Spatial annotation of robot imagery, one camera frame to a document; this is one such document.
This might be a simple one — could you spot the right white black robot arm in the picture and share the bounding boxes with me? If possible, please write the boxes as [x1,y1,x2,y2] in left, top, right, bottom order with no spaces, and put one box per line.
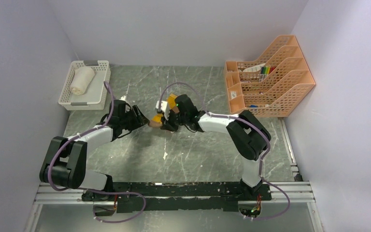
[151,94,271,200]

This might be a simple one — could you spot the orange file organizer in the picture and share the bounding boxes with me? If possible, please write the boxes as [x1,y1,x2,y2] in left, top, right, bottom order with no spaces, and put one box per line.
[224,35,316,117]

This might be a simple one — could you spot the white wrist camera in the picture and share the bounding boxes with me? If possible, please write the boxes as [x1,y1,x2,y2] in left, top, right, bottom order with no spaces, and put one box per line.
[119,95,131,111]
[156,101,171,120]

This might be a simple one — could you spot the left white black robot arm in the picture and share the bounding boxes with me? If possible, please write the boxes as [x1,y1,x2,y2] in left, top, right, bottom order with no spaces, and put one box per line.
[39,100,149,201]

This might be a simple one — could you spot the brown yellow towel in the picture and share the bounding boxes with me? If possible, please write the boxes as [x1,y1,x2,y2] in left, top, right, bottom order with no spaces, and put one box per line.
[148,94,180,132]

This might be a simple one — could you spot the white label card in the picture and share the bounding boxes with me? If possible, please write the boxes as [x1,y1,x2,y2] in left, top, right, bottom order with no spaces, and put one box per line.
[243,63,265,72]

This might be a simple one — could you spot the cream white towel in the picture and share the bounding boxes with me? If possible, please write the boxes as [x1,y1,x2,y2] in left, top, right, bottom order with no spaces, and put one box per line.
[70,66,95,95]

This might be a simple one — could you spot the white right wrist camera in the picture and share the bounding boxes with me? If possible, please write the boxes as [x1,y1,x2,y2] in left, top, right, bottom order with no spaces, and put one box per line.
[156,101,171,120]

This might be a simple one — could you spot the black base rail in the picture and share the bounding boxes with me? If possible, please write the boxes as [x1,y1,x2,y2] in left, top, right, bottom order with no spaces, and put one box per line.
[82,181,272,213]

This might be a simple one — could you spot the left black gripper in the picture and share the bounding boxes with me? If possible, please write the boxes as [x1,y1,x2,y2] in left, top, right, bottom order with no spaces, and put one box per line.
[119,104,149,132]

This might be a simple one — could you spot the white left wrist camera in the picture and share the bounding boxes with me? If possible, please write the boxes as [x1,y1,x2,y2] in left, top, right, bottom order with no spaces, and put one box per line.
[119,95,131,111]

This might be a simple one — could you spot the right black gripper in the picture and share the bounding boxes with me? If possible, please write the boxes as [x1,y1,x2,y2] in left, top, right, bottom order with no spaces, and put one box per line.
[160,108,188,132]

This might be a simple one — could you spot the coloured marker pens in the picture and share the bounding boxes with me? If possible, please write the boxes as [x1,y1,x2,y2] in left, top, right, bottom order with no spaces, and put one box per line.
[259,66,276,81]

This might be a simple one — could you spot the white plastic basket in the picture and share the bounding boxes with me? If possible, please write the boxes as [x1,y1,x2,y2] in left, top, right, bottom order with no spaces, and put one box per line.
[58,60,111,111]

